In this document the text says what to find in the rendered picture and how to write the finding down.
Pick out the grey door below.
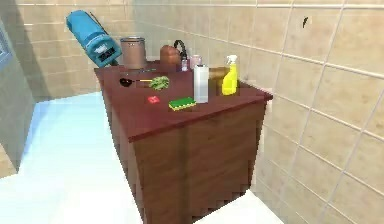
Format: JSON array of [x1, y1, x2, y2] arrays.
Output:
[[0, 19, 36, 173]]

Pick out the green lettuce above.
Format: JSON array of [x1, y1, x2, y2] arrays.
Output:
[[148, 75, 170, 92]]

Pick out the brown bread loaf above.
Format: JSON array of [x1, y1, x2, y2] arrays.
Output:
[[159, 44, 182, 67]]

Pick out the yellow spray bottle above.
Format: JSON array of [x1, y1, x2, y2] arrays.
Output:
[[221, 54, 239, 97]]

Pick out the brown metal pot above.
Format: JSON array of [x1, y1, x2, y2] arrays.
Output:
[[119, 36, 148, 70]]

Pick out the brown wooden counter cabinet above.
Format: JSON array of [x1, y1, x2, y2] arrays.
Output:
[[93, 59, 274, 224]]

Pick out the pink cup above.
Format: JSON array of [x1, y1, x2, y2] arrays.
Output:
[[189, 54, 203, 70]]

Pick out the black ladle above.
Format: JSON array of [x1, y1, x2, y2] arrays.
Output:
[[119, 77, 153, 88]]

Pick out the black curved faucet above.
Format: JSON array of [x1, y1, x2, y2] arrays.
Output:
[[173, 39, 189, 60]]

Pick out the green yellow sponge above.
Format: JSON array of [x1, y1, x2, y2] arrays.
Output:
[[167, 96, 197, 112]]

